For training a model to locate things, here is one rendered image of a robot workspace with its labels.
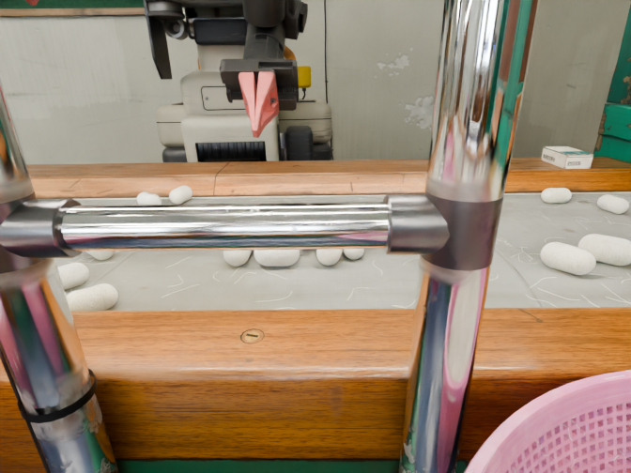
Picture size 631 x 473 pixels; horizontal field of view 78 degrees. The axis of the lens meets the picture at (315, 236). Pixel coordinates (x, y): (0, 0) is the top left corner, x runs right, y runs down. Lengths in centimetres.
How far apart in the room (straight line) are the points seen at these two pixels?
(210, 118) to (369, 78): 157
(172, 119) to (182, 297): 103
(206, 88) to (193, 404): 86
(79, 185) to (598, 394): 58
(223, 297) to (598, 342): 22
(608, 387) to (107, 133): 258
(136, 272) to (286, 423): 20
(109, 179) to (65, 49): 212
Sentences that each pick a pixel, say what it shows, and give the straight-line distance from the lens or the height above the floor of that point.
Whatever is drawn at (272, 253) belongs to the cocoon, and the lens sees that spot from 31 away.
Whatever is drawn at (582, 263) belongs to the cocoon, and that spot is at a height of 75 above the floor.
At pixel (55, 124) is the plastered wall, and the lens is 276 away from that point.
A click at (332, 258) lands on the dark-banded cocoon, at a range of 31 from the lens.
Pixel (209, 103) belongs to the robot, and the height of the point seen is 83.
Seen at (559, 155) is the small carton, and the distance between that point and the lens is 63.
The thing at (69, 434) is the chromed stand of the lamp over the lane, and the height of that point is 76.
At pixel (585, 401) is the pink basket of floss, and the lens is 20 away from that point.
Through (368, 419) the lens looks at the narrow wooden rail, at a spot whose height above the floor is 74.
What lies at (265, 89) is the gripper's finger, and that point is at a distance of 53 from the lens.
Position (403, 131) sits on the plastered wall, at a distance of 249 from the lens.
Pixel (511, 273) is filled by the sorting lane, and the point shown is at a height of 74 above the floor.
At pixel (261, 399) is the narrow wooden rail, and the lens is 19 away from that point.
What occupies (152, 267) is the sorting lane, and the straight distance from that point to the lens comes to 35.
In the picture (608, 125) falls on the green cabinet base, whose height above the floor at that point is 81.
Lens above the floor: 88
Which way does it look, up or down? 22 degrees down
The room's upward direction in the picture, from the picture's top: 1 degrees counter-clockwise
